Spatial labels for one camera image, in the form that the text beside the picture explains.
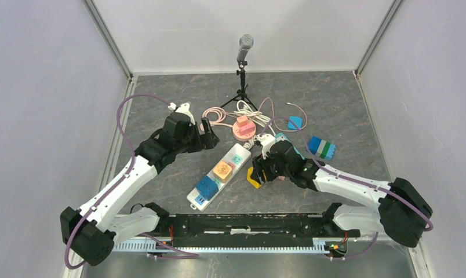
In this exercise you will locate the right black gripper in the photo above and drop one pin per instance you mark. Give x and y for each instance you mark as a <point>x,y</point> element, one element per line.
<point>259,164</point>

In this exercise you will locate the yellow cube plug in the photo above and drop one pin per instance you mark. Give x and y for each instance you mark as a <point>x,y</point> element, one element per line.
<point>250,178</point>

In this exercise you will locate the pink adapter on round base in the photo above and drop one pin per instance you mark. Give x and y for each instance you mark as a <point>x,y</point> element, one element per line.
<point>242,124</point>

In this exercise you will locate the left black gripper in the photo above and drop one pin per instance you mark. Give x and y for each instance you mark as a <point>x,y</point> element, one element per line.
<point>206,141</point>

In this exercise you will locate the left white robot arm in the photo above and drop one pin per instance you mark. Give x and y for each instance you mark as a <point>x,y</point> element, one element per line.
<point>91,231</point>

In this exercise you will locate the round pink socket base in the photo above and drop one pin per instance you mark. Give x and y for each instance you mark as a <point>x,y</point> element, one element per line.
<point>242,138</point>

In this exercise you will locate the blue cube plug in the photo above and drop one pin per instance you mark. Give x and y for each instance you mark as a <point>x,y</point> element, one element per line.
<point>207,188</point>

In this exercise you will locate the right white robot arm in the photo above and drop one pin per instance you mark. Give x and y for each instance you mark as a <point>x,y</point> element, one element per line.
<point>392,207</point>

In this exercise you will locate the teal power strip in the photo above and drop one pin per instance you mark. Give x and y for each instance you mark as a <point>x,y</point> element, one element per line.
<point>283,137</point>

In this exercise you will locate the silver microphone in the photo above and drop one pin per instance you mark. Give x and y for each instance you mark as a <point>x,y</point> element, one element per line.
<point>246,42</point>

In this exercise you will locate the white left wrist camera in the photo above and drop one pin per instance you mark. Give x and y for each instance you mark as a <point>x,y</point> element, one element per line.
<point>184,108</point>

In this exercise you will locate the blue green toy block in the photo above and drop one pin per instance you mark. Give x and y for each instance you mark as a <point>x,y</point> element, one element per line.
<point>321,148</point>

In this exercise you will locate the black tripod stand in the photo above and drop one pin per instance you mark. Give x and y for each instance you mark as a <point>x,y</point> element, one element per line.
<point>241,94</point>

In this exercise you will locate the beige cube plug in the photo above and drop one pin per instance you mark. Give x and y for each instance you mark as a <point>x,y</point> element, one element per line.
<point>223,171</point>

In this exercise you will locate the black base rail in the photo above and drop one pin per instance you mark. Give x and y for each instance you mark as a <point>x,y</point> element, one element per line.
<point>248,230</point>

